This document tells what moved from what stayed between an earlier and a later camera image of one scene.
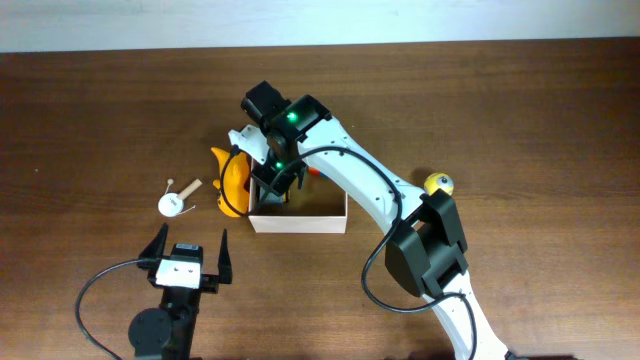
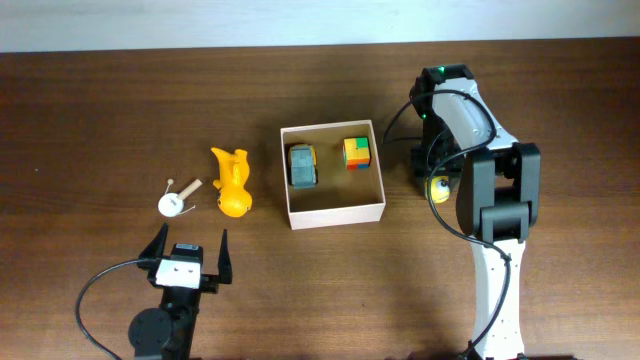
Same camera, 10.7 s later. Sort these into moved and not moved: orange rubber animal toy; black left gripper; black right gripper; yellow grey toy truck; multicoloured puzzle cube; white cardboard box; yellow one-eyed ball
Moved: white cardboard box; black right gripper; multicoloured puzzle cube; yellow grey toy truck
Not moved: black left gripper; orange rubber animal toy; yellow one-eyed ball
